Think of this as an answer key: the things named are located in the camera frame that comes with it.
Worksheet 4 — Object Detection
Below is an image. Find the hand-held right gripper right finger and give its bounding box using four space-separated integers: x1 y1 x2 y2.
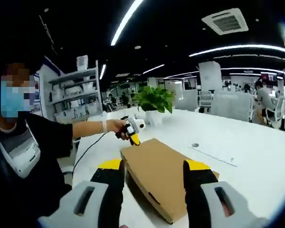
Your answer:
183 159 269 228

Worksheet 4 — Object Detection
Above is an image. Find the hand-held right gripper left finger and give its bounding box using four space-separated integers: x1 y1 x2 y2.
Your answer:
38 159 125 228

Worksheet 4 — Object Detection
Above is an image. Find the brown cardboard shoe box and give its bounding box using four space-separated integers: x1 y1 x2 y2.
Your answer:
120 138 220 224

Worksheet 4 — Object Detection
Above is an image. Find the person's left hand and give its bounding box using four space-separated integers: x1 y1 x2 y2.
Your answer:
106 119 128 139

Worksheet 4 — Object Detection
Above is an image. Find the green potted plant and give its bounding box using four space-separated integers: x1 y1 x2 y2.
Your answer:
132 85 176 125

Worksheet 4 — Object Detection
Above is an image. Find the white partition panel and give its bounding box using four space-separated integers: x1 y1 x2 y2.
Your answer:
174 89 199 112
211 91 254 122

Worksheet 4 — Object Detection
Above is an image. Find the white power strip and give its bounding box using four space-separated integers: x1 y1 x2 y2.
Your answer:
189 142 238 167

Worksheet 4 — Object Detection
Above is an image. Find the white storage shelf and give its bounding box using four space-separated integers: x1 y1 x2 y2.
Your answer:
48 56 103 122

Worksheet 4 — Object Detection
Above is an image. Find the white chest-worn device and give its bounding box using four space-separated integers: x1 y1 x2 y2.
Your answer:
0 122 42 179

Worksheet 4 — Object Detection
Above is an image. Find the person in black shirt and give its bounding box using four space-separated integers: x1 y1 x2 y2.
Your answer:
0 111 74 228

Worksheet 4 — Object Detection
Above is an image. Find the white square column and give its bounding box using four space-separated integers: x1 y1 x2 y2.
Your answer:
199 61 223 92

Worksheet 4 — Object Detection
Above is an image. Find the group of white office chairs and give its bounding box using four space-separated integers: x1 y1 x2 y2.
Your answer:
199 91 285 133

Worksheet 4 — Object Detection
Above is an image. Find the ceiling air conditioner vent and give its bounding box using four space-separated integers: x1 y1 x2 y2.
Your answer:
201 8 249 36

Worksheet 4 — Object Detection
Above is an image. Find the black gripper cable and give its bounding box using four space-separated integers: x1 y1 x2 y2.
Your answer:
72 133 106 181

